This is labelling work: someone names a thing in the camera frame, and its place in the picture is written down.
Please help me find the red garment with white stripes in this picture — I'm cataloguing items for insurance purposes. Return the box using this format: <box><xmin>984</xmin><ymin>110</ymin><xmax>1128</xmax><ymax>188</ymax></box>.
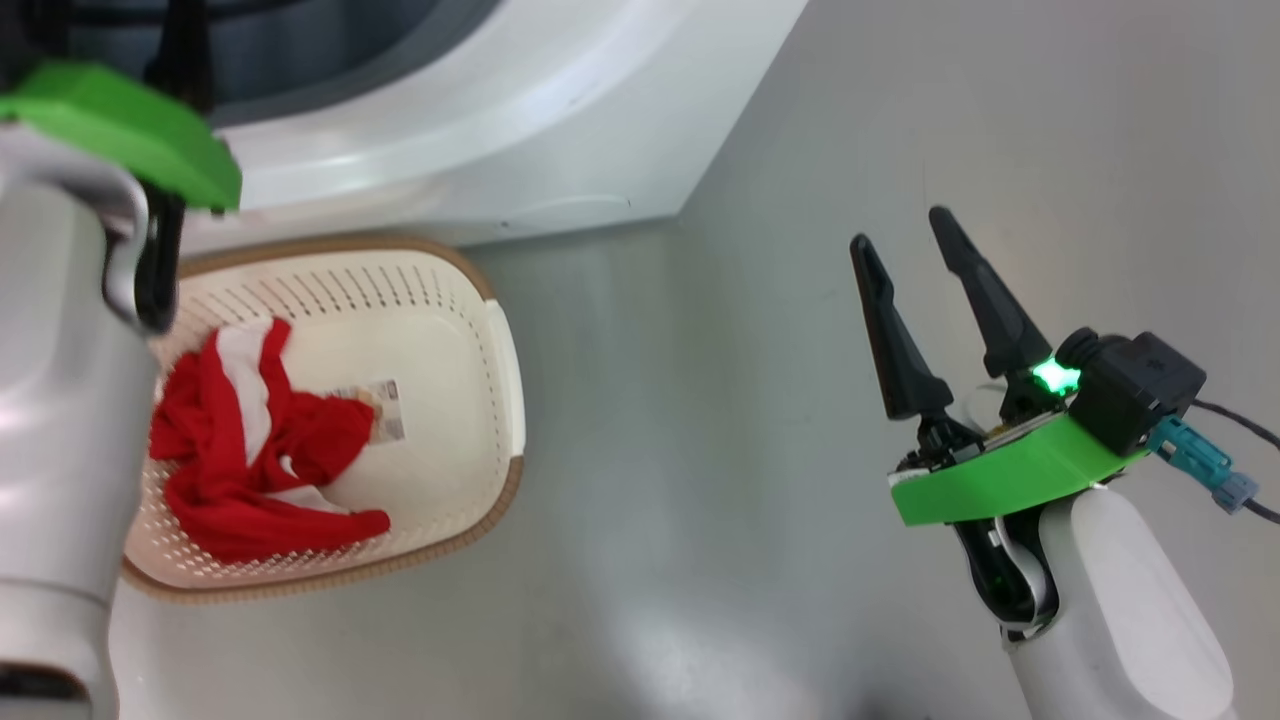
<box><xmin>150</xmin><ymin>317</ymin><xmax>392</xmax><ymax>564</ymax></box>

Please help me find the grey rubber door gasket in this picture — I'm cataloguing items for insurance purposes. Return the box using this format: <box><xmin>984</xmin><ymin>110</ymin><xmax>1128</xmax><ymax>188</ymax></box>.
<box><xmin>60</xmin><ymin>0</ymin><xmax>501</xmax><ymax>126</ymax></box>

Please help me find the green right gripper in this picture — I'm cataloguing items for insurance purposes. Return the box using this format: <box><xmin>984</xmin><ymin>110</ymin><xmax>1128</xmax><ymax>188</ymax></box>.
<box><xmin>849</xmin><ymin>205</ymin><xmax>1149</xmax><ymax>529</ymax></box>

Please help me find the white front-load washing machine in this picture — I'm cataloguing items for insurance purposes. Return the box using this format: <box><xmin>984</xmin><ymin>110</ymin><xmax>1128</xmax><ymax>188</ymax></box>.
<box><xmin>0</xmin><ymin>0</ymin><xmax>809</xmax><ymax>256</ymax></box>

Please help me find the round white filter cover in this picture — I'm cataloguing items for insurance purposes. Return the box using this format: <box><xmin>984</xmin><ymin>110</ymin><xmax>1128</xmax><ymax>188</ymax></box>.
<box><xmin>500</xmin><ymin>193</ymin><xmax>633</xmax><ymax>231</ymax></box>

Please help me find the teal right cable connector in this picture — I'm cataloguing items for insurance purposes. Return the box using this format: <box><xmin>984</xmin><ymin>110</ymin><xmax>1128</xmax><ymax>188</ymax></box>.
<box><xmin>1148</xmin><ymin>415</ymin><xmax>1259</xmax><ymax>515</ymax></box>

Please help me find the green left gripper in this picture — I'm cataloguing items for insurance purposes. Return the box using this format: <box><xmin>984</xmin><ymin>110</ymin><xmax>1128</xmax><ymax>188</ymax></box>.
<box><xmin>0</xmin><ymin>0</ymin><xmax>244</xmax><ymax>214</ymax></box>

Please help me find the basket product label sticker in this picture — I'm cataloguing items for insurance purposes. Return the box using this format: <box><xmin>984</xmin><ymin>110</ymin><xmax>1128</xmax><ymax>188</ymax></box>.
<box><xmin>335</xmin><ymin>378</ymin><xmax>406</xmax><ymax>444</ymax></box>

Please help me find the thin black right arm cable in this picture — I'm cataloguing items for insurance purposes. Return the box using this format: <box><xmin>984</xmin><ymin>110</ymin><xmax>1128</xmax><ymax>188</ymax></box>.
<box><xmin>1190</xmin><ymin>398</ymin><xmax>1280</xmax><ymax>524</ymax></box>

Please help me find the cream perforated basket brown rim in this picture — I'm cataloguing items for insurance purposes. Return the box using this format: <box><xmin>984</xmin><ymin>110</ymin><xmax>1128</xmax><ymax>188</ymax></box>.
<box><xmin>120</xmin><ymin>236</ymin><xmax>526</xmax><ymax>604</ymax></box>

